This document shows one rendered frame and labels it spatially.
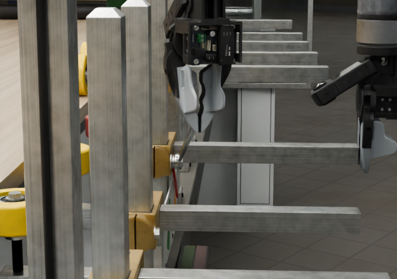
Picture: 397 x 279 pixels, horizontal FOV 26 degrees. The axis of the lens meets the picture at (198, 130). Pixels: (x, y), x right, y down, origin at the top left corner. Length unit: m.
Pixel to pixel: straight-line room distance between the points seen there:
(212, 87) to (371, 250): 2.52
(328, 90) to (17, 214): 0.64
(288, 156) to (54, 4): 0.88
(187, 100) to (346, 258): 2.42
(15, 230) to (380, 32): 0.70
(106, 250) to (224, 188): 3.02
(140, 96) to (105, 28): 0.27
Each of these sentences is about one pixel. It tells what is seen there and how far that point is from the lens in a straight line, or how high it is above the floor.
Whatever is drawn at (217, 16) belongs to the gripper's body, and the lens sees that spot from 1.09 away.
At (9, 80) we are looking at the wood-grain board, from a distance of 1.94.
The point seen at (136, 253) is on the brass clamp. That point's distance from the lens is 1.01.
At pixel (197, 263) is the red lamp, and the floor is 0.70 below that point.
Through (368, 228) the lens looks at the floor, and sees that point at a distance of 3.87.
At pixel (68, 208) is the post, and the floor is 0.99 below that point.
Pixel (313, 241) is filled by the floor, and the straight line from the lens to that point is 3.66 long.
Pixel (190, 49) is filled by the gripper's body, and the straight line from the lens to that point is 1.05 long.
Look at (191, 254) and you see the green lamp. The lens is 1.39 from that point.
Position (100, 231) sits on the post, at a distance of 0.91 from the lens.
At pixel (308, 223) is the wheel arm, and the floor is 0.81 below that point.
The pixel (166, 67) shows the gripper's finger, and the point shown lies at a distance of 1.11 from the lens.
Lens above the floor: 1.17
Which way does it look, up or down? 11 degrees down
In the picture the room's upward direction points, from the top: straight up
